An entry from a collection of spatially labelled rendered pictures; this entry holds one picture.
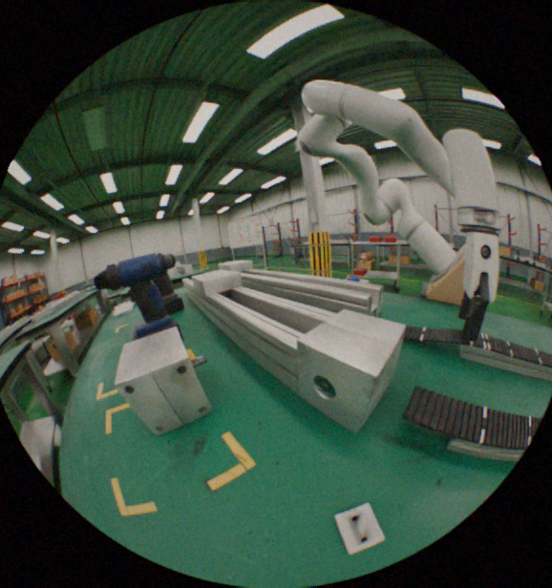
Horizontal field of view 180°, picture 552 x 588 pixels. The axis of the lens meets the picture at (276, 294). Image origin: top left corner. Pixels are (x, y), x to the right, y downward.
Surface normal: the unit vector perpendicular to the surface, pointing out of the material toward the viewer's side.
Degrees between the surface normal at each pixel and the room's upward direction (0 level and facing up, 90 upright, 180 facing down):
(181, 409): 90
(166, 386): 90
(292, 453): 0
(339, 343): 0
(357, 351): 0
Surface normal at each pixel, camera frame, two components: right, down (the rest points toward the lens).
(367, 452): -0.11, -0.95
